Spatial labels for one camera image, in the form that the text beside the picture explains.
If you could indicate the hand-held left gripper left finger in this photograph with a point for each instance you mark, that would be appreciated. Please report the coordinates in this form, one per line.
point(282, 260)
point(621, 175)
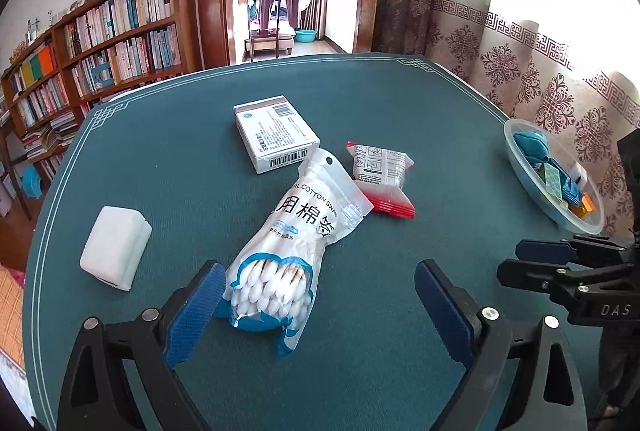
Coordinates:
point(195, 311)

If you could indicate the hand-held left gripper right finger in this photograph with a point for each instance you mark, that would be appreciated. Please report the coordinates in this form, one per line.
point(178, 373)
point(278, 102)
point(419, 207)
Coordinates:
point(442, 311)

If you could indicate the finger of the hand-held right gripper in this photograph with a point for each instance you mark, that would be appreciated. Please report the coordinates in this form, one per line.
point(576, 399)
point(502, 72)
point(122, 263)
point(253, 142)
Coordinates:
point(542, 251)
point(530, 276)

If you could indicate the orange toy brick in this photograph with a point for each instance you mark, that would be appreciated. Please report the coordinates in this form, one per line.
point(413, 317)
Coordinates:
point(585, 206)

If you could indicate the long blue snack packet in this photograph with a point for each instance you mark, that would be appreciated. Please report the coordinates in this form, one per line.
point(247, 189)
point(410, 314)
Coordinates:
point(570, 191)

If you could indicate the green patterned small box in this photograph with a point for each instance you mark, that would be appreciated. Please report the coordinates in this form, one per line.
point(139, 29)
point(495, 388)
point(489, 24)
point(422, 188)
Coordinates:
point(552, 181)

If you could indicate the clear plastic bowl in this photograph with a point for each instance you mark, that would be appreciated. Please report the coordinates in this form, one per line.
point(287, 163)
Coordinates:
point(520, 176)

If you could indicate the teal textured pouch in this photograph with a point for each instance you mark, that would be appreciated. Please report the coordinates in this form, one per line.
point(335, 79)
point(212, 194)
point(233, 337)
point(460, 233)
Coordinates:
point(532, 143)

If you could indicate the cotton swab bag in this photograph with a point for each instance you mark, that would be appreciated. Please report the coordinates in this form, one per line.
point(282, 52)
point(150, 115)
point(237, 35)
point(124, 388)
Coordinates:
point(295, 231)

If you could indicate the red and white packet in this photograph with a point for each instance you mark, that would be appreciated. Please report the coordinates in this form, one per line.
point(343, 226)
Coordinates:
point(380, 166)

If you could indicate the white medicine box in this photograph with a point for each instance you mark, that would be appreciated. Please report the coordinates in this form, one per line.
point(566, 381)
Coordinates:
point(272, 131)

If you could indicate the person's right hand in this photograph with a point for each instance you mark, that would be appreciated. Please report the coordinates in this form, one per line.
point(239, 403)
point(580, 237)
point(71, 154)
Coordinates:
point(620, 366)

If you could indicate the patterned curtain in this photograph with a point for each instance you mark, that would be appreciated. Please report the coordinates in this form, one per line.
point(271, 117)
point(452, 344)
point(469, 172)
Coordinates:
point(525, 76)

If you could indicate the pink patterned bedding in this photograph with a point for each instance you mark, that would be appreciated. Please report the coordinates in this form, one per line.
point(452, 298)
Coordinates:
point(10, 311)

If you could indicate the low wooden bookshelf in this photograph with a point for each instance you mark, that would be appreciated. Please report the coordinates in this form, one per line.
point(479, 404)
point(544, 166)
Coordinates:
point(10, 111)

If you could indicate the wooden chair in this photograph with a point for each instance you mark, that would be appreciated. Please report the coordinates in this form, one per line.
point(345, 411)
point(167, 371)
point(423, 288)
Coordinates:
point(265, 43)

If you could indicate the tall wooden bookshelf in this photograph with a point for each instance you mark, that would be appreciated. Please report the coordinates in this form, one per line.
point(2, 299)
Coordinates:
point(187, 21)

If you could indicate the blue plastic basin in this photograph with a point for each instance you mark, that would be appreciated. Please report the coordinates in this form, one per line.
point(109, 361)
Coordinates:
point(305, 37)

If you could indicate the wooden bookshelf with books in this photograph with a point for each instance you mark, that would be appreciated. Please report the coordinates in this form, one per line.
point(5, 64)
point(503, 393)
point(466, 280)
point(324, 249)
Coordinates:
point(120, 11)

